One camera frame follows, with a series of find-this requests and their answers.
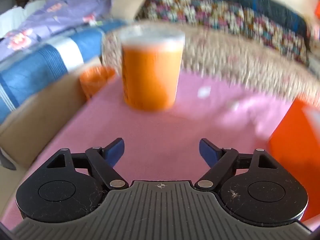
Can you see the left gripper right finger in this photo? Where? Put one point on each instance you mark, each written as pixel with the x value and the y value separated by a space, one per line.
pixel 253 188

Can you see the blue striped blanket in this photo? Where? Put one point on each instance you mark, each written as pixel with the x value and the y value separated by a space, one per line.
pixel 25 75

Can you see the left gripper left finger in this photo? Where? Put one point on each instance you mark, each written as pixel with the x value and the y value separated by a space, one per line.
pixel 69 186

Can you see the beige pillow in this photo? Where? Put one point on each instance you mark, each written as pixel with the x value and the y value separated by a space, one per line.
pixel 126 9

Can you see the small orange basket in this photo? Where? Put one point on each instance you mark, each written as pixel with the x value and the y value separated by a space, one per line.
pixel 94 79

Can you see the orange open box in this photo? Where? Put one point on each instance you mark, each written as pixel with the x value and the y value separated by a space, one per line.
pixel 295 145

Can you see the floral patterned cushion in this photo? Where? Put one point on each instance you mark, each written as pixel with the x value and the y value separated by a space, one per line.
pixel 233 19

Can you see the orange plastic cup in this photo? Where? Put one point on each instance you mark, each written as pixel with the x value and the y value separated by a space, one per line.
pixel 150 66

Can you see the purple floral bedding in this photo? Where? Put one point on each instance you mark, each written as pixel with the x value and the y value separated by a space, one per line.
pixel 54 17

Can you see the pink tablecloth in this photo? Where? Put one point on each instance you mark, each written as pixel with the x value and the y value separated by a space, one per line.
pixel 162 163

